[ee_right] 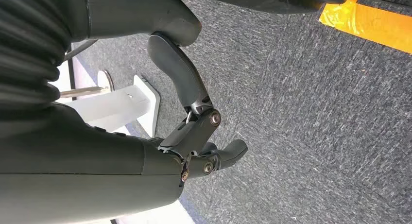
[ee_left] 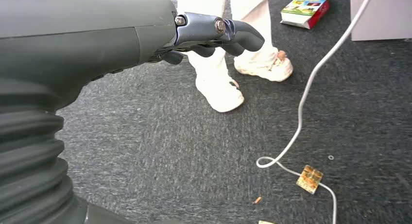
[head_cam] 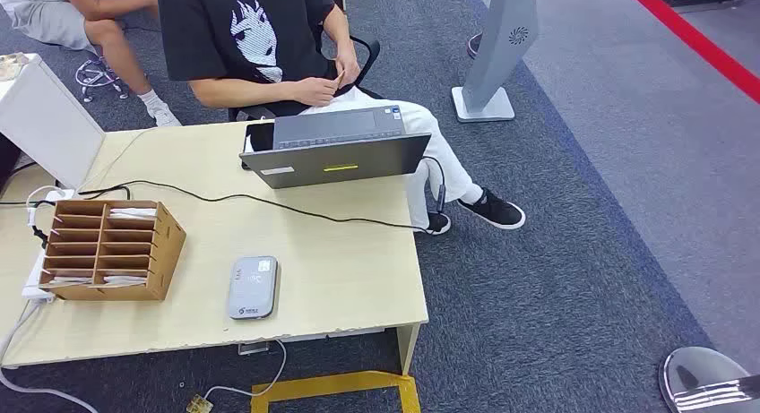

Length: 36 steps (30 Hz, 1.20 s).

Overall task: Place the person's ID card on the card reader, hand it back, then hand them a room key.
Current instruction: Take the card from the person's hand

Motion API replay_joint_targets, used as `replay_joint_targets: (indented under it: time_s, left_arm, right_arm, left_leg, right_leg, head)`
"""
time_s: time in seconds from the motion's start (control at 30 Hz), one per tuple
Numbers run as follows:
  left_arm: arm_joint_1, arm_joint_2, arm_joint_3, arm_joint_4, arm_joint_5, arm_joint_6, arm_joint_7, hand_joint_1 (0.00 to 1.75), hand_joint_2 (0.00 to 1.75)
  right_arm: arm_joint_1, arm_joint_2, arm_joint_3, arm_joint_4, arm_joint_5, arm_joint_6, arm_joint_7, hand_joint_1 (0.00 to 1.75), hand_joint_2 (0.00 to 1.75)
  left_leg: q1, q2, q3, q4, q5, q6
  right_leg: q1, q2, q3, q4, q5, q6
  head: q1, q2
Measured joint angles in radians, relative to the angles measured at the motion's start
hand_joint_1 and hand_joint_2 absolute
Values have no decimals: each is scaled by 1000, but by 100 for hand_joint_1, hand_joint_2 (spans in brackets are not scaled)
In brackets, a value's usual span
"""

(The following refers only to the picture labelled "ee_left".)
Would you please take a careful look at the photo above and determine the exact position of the person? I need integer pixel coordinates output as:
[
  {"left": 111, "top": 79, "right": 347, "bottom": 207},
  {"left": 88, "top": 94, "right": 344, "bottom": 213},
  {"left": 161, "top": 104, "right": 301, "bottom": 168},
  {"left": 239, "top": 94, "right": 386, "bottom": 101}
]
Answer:
[{"left": 176, "top": 0, "right": 294, "bottom": 113}]

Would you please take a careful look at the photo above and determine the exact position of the pale furniture panel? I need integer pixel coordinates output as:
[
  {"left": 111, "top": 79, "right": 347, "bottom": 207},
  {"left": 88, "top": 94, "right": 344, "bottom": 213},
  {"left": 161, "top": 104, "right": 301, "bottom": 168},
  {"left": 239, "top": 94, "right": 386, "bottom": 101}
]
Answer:
[{"left": 350, "top": 0, "right": 412, "bottom": 42}]

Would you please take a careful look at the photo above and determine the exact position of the white floor cable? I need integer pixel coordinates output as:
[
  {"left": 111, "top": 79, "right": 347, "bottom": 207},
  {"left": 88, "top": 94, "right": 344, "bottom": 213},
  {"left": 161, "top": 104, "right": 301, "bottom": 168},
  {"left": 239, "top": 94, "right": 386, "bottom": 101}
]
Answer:
[{"left": 256, "top": 0, "right": 377, "bottom": 224}]

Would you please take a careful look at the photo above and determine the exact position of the colourful printed carton box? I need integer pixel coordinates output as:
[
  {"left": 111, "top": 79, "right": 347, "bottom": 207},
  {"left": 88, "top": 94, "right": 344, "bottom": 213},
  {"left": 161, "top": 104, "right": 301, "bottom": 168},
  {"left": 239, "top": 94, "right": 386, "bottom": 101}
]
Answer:
[{"left": 280, "top": 0, "right": 334, "bottom": 30}]

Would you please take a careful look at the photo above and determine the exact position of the yellow taped cable tag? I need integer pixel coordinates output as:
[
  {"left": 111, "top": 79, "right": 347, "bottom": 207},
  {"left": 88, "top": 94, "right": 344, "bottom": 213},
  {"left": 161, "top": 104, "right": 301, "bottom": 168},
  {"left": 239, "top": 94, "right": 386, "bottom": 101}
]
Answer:
[{"left": 295, "top": 165, "right": 324, "bottom": 195}]

